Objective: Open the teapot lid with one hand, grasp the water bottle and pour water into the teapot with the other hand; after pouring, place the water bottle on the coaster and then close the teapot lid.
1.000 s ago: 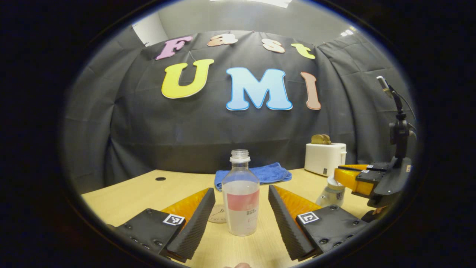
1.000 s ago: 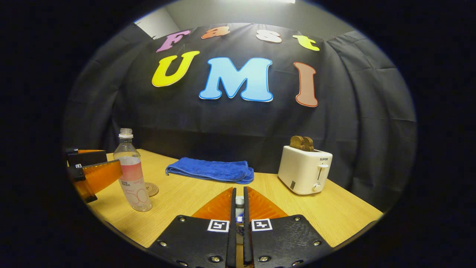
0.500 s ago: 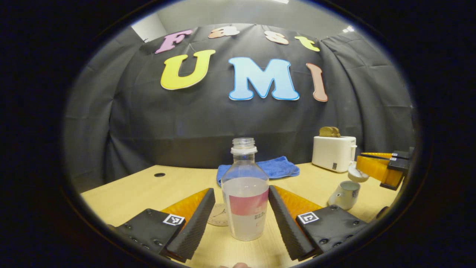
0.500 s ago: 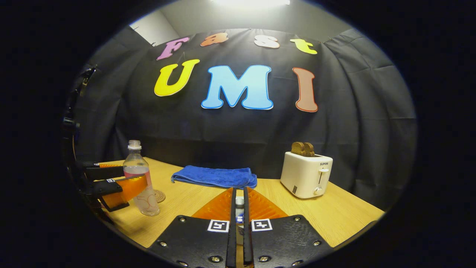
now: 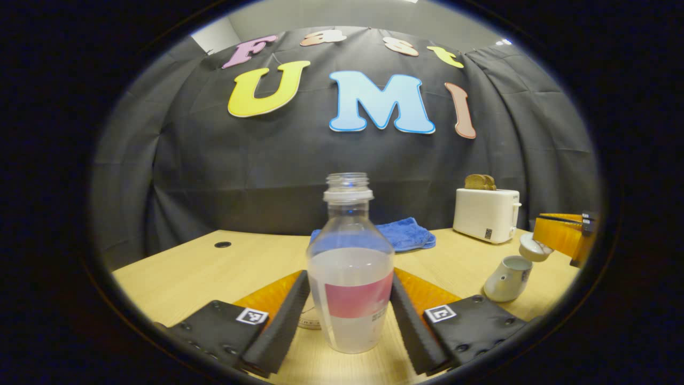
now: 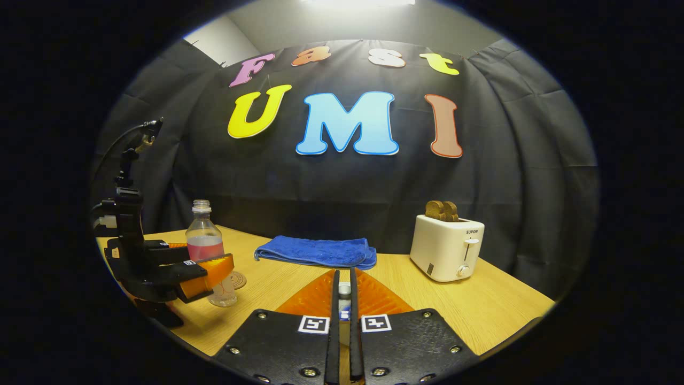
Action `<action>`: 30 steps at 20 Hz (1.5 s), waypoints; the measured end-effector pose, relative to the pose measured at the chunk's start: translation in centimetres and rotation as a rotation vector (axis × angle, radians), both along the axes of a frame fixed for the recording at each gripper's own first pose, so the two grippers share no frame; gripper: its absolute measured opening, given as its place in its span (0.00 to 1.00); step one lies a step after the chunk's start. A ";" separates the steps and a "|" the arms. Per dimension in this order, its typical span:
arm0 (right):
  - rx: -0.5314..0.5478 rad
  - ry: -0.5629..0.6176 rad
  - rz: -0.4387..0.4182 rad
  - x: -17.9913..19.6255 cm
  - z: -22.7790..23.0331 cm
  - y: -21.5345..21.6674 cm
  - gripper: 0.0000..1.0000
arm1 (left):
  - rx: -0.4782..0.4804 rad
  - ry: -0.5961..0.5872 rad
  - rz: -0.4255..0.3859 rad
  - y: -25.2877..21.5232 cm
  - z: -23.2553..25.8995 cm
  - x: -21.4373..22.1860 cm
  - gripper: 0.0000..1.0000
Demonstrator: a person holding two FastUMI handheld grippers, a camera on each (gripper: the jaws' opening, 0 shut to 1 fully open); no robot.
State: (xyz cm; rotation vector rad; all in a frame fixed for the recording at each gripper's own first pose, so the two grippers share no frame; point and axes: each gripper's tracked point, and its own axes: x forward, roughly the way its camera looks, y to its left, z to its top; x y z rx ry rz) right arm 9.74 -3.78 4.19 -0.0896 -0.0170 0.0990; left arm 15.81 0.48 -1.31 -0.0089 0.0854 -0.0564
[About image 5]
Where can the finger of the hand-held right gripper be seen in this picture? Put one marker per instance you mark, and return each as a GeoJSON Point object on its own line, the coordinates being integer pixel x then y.
{"type": "Point", "coordinates": [572, 217]}
{"type": "Point", "coordinates": [561, 238]}

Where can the white teacup lid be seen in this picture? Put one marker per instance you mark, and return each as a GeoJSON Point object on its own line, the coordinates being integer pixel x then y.
{"type": "Point", "coordinates": [534, 248]}

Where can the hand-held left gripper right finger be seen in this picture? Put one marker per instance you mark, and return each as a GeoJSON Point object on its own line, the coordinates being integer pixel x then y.
{"type": "Point", "coordinates": [411, 331]}

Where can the blue folded towel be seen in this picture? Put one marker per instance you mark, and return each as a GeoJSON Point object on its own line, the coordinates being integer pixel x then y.
{"type": "Point", "coordinates": [409, 235]}

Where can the cream white toaster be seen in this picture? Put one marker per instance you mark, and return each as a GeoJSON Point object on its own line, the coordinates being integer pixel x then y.
{"type": "Point", "coordinates": [483, 214]}

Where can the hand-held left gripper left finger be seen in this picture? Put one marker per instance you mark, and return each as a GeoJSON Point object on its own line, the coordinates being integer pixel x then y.
{"type": "Point", "coordinates": [278, 331]}

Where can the white blue-flowered teacup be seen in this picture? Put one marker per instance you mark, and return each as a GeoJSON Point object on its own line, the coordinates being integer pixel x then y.
{"type": "Point", "coordinates": [505, 280]}

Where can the clear plastic water bottle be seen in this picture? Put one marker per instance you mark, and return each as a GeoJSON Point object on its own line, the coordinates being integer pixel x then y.
{"type": "Point", "coordinates": [350, 278]}

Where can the round beige coaster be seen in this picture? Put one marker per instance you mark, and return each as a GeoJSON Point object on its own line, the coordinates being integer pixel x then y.
{"type": "Point", "coordinates": [310, 320]}

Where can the brown toast slices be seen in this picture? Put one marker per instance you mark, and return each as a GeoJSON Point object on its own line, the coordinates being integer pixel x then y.
{"type": "Point", "coordinates": [479, 182]}

